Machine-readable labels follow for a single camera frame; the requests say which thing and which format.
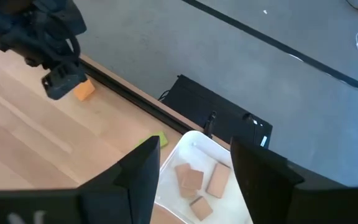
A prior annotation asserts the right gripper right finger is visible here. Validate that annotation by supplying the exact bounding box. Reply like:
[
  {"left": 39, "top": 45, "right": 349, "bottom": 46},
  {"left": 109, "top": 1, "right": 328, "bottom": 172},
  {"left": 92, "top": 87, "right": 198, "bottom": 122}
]
[{"left": 230, "top": 136, "right": 358, "bottom": 224}]

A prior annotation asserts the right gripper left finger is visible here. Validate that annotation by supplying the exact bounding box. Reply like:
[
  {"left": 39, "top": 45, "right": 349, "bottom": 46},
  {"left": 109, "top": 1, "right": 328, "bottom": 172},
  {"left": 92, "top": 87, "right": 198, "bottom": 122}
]
[{"left": 0, "top": 136, "right": 162, "bottom": 224}]

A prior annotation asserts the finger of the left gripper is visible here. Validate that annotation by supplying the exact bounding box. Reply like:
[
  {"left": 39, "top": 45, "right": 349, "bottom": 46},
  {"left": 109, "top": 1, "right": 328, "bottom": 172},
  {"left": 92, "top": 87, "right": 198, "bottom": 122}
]
[{"left": 41, "top": 63, "right": 88, "bottom": 100}]

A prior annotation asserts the orange rectangular block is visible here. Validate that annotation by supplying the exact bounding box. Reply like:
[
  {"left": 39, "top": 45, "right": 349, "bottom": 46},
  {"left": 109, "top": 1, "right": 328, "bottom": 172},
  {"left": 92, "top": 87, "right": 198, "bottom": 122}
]
[{"left": 73, "top": 78, "right": 96, "bottom": 102}]

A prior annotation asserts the natural wood rectangular block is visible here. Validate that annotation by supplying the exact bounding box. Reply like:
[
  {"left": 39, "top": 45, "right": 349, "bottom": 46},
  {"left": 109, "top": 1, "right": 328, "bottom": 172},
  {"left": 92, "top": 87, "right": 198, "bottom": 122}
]
[
  {"left": 174, "top": 162, "right": 198, "bottom": 199},
  {"left": 206, "top": 162, "right": 232, "bottom": 199}
]

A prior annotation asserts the green rectangular block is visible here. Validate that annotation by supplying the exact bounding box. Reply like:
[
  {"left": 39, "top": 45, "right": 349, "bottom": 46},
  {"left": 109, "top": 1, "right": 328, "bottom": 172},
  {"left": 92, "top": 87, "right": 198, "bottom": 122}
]
[{"left": 137, "top": 131, "right": 169, "bottom": 149}]

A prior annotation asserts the natural wood square block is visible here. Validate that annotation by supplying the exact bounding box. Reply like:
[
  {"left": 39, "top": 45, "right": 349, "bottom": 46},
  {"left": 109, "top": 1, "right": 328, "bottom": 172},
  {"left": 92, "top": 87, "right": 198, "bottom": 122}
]
[
  {"left": 189, "top": 195, "right": 214, "bottom": 222},
  {"left": 181, "top": 169, "right": 205, "bottom": 191}
]

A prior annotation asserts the white plastic bin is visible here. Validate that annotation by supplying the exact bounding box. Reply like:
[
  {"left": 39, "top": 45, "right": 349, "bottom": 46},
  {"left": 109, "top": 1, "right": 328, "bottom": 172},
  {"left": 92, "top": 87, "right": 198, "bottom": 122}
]
[{"left": 153, "top": 130, "right": 255, "bottom": 224}]

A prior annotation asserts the black flat case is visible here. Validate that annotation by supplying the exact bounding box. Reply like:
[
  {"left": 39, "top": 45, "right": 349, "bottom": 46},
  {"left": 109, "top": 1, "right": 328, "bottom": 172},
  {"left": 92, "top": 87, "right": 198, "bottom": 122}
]
[{"left": 158, "top": 74, "right": 273, "bottom": 149}]

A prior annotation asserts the black floor tape strip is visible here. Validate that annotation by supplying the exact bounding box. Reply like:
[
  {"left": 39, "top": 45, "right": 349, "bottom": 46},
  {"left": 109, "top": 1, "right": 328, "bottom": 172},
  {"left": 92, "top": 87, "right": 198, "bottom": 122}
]
[{"left": 181, "top": 0, "right": 358, "bottom": 99}]

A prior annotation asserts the black aluminium table rail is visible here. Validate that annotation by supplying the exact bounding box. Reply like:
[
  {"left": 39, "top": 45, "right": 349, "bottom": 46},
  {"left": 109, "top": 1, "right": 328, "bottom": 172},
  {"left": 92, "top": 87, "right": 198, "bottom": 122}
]
[{"left": 78, "top": 57, "right": 196, "bottom": 135}]

